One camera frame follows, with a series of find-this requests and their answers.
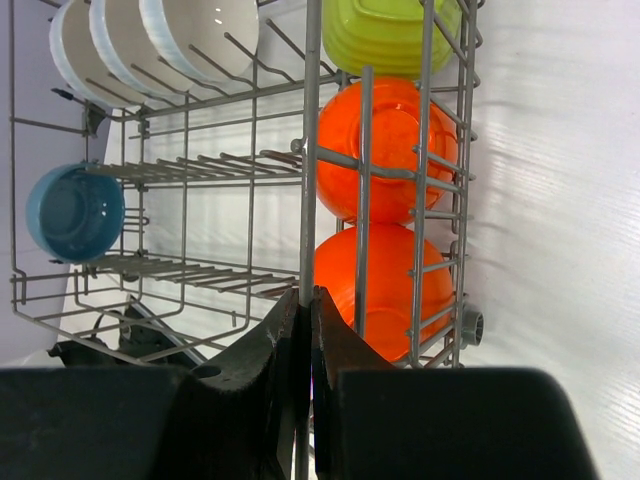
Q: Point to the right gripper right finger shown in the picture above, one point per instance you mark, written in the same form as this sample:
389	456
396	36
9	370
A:
373	420

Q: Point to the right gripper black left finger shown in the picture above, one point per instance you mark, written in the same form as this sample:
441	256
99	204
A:
231	418

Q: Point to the orange bowl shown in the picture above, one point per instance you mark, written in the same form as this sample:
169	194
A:
389	286
395	127

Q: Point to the grey wire dish rack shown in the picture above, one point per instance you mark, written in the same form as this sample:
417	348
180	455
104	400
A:
223	217

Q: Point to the blue bowl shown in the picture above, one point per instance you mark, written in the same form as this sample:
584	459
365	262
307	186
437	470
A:
75	214

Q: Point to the white square dish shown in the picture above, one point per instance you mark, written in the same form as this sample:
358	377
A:
386	35

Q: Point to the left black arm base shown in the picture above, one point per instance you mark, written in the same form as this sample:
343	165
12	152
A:
136	341

